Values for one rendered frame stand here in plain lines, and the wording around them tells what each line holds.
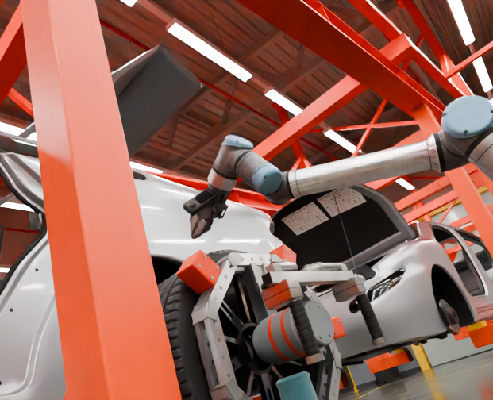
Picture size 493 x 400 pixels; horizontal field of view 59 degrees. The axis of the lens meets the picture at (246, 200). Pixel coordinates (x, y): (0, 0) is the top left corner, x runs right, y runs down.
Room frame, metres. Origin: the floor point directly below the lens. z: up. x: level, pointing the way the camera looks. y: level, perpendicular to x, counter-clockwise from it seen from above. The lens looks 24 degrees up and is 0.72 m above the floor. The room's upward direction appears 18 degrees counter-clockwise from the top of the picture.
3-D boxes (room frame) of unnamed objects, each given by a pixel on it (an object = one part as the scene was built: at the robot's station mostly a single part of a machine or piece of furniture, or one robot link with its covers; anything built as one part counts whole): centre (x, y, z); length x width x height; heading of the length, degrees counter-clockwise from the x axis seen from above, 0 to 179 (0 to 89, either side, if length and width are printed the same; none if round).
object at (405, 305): (5.99, -1.70, 1.49); 4.95 x 1.86 x 1.59; 143
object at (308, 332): (1.09, -0.04, 0.83); 0.04 x 0.04 x 0.16
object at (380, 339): (1.37, -0.24, 0.83); 0.04 x 0.04 x 0.16
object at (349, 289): (1.38, -0.21, 0.93); 0.09 x 0.05 x 0.05; 53
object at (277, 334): (1.33, -0.01, 0.85); 0.21 x 0.14 x 0.14; 53
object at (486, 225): (4.46, -1.94, 1.75); 0.68 x 0.16 x 2.45; 53
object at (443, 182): (6.67, -2.20, 2.54); 2.58 x 0.12 x 0.42; 53
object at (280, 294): (1.11, -0.01, 0.93); 0.09 x 0.05 x 0.05; 53
